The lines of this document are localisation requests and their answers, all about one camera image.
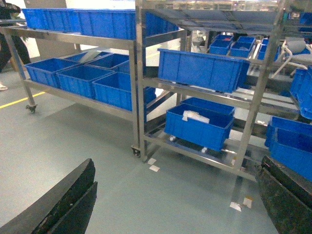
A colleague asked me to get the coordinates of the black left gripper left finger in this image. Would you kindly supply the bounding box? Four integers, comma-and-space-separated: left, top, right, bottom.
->
0, 158, 98, 234

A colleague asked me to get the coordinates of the steel cart with wheels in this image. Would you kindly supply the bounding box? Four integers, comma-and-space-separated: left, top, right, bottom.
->
0, 24, 188, 158

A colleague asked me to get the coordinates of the blue bin layer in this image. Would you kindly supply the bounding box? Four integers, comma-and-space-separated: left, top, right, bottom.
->
158, 48, 250, 93
164, 104, 234, 151

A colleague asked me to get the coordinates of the steel flow rack shelf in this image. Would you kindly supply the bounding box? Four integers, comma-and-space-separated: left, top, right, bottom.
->
135, 0, 312, 181

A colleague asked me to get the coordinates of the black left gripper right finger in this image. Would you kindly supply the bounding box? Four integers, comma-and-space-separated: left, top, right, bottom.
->
255, 156, 312, 234

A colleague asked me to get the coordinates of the long blue bin cart top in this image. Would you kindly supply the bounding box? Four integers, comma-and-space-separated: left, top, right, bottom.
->
21, 8, 180, 40

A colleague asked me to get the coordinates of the blue bin right rack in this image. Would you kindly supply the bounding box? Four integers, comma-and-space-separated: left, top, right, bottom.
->
265, 116, 312, 181

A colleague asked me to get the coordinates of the white plastic bag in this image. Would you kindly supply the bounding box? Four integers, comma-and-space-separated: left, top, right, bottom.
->
182, 110, 210, 124

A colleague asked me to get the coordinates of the blue bin lower layer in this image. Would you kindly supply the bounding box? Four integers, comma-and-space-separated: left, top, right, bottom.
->
164, 104, 234, 151

